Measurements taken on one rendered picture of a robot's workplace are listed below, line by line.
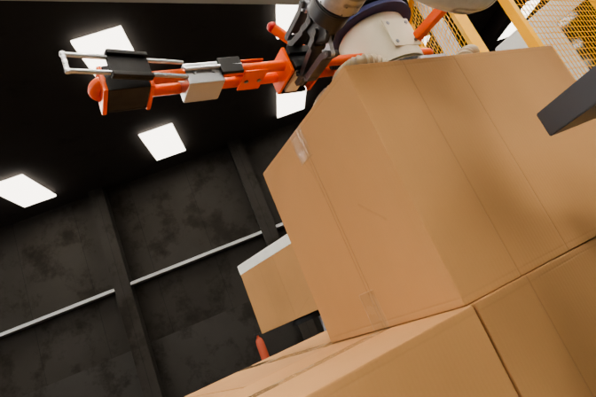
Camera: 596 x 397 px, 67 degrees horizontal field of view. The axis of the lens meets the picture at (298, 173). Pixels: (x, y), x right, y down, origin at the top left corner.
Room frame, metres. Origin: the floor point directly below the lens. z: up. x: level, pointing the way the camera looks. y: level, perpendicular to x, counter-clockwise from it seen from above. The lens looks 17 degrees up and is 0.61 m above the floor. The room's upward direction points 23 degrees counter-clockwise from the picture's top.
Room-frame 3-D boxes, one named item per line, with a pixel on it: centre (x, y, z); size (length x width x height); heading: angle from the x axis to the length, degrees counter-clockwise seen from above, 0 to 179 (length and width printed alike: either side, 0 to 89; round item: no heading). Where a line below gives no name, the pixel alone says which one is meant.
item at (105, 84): (0.67, 0.22, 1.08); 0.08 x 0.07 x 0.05; 122
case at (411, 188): (0.98, -0.28, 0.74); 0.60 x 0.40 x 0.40; 122
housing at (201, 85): (0.74, 0.10, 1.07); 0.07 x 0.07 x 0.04; 32
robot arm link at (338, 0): (0.66, -0.19, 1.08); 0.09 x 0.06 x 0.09; 122
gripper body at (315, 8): (0.72, -0.16, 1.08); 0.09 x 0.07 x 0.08; 32
